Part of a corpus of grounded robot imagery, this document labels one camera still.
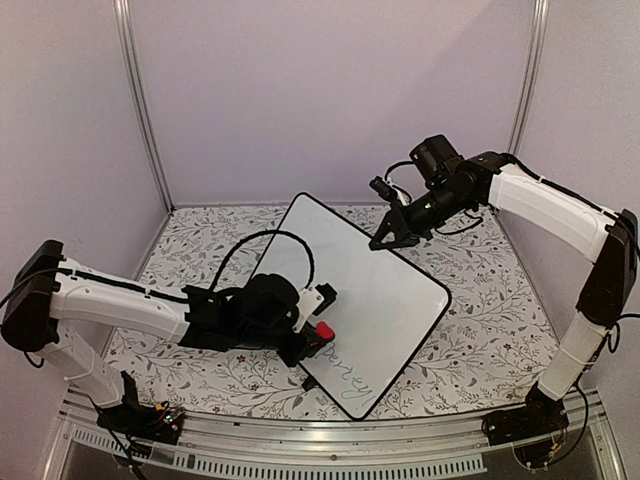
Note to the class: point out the right aluminium frame post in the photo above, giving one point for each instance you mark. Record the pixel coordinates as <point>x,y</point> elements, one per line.
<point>531,71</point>

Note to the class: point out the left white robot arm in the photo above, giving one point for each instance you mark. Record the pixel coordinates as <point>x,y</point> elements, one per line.
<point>51,292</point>

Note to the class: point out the left aluminium frame post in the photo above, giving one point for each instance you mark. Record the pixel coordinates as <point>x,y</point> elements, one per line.
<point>124,23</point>

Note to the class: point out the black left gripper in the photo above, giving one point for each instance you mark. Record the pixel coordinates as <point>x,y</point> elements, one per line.
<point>305,347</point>

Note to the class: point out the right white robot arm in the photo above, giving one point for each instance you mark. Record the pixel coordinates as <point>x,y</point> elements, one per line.
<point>606,239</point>

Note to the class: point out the aluminium front rail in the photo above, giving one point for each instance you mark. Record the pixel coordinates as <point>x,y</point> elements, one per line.
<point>452,446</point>

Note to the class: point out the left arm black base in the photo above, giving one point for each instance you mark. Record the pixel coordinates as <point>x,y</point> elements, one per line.
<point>160,423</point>

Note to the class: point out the white whiteboard black frame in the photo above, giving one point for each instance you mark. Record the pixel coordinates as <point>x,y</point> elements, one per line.
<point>385,310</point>

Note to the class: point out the red whiteboard eraser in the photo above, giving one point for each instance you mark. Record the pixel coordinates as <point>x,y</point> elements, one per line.
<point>324,333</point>

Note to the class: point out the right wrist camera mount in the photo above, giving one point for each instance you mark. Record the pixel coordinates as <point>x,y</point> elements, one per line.
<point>389,191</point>

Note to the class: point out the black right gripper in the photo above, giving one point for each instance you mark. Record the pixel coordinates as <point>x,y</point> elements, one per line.
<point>385,228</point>

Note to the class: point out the aluminium frame post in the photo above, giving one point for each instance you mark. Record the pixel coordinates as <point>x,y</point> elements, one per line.
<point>531,71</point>
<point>124,23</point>

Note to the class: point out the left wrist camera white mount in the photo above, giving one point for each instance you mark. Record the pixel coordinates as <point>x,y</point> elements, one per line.
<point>312,302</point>

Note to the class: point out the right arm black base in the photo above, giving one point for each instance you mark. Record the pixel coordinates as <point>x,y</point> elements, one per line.
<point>541,422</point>

